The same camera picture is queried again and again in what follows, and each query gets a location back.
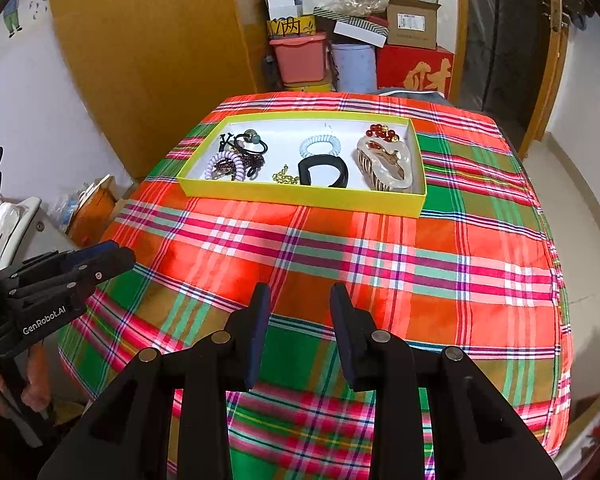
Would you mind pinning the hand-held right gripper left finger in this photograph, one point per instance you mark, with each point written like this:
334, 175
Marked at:
257, 340

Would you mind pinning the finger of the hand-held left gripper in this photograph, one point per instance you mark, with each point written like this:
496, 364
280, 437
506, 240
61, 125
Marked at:
105, 265
95, 249

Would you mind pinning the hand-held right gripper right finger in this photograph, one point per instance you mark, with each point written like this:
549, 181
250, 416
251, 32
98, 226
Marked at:
342, 340

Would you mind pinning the black hair pin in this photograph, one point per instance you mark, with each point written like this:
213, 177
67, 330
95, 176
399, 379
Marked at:
225, 141

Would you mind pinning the black hair clip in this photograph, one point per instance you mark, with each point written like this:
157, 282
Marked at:
305, 167

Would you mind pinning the translucent hair claw clip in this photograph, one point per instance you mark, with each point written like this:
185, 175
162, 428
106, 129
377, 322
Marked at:
395, 165

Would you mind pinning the yellow-rimmed white box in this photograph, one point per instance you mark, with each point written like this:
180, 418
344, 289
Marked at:
280, 157

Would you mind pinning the person's left hand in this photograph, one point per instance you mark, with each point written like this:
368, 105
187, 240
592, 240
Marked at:
37, 375

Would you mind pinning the orange container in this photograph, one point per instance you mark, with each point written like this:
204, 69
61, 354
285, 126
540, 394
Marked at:
92, 207

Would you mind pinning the crumpled plastic bag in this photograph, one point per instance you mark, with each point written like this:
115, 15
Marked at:
70, 202

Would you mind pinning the white appliance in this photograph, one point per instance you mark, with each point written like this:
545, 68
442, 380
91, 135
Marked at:
17, 230

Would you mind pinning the plaid tablecloth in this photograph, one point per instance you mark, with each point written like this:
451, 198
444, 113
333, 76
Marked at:
330, 260

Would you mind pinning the wooden wardrobe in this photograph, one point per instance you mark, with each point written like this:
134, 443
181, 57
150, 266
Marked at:
155, 60

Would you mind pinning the grey cushion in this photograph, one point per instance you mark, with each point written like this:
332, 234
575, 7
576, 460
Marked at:
410, 92

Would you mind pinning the yellow printed box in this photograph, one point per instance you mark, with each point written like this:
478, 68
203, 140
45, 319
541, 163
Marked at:
305, 86
290, 25

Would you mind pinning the floral printed cloth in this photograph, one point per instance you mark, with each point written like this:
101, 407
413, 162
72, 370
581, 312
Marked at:
595, 435

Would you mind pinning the lavender bucket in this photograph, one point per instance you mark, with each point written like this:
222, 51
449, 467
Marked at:
352, 67

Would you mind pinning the pink plastic bin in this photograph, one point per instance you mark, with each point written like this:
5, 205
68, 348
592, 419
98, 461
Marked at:
300, 60

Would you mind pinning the red cardboard box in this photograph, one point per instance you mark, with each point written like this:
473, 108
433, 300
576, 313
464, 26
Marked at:
415, 70

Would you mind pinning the white carton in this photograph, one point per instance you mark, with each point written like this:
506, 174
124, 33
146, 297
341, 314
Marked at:
282, 7

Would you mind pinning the white box with striped lid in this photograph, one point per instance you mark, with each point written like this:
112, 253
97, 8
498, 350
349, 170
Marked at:
360, 34

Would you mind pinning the small red box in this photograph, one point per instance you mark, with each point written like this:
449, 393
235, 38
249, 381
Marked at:
377, 21

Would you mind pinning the brown cardboard box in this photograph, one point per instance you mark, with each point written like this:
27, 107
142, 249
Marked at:
412, 22

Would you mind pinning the striped gift box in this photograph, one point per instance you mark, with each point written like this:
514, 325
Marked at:
327, 10

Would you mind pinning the clear plastic bag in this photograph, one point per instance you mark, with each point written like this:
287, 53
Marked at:
362, 4

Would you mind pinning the dark plastic sheet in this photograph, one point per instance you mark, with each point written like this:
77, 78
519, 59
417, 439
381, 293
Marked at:
505, 35

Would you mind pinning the wooden door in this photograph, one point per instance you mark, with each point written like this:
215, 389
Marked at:
550, 60

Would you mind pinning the metal door lock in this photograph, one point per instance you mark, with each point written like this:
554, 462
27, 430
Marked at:
565, 12

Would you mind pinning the cartoon wall sticker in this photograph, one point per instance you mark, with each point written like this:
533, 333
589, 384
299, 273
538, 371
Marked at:
12, 15

